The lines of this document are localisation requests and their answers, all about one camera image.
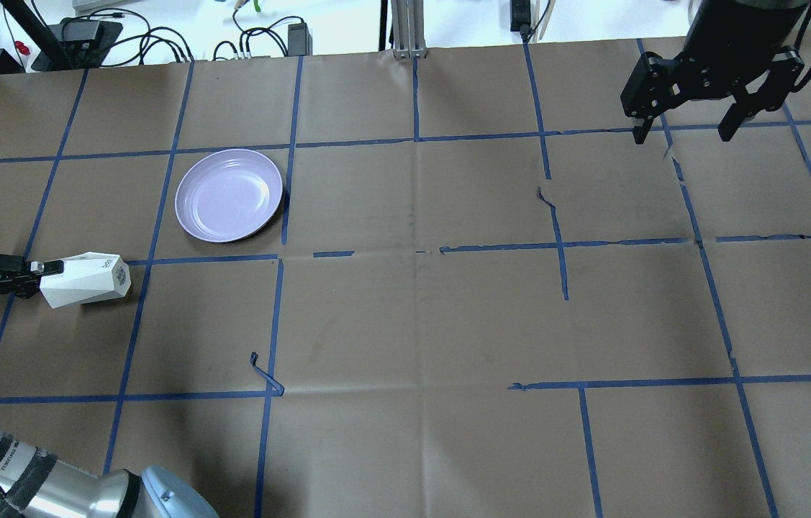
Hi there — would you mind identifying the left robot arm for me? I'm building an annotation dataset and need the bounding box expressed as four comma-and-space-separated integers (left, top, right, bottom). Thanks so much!
0, 252, 217, 517

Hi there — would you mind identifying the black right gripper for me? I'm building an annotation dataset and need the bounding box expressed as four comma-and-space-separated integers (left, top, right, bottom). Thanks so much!
621, 45, 805, 145

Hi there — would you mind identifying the lavender round plate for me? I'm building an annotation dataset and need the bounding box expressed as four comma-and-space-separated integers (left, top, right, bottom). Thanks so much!
173, 150, 284, 243

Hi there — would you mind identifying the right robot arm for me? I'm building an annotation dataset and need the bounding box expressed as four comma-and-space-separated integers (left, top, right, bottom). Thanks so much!
621, 1, 811, 144

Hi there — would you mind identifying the aluminium frame post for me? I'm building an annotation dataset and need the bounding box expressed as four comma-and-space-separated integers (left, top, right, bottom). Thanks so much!
387, 0, 427, 60

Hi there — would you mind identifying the white faceted mug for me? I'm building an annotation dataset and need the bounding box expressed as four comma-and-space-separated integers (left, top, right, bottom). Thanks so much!
39, 252, 132, 309

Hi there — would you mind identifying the black power adapter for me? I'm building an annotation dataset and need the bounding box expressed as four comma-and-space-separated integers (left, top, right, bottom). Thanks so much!
286, 21, 312, 57

